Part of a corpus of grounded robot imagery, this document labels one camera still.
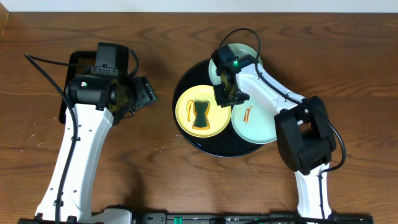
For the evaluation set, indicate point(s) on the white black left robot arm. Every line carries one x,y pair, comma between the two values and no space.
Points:
96,103

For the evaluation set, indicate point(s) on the lower mint green plate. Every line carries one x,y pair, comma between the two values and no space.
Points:
253,122

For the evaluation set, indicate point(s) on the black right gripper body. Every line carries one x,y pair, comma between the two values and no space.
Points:
226,98

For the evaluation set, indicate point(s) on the orange green sponge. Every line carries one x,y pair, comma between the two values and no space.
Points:
201,109

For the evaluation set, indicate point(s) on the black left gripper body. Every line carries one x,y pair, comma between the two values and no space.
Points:
144,91

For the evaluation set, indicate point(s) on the round black serving tray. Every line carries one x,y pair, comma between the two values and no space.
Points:
225,144

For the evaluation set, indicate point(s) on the top mint green plate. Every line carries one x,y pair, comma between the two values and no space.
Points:
246,78

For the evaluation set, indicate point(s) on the mint green plate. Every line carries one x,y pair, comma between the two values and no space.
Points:
253,122
246,78

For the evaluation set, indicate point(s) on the yellow plate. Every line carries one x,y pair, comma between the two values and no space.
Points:
218,117

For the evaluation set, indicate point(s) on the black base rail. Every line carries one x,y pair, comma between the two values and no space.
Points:
284,217

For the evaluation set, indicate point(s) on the black rectangular water tray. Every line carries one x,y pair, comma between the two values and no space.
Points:
78,57

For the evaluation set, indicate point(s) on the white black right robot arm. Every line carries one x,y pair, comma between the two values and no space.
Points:
305,137

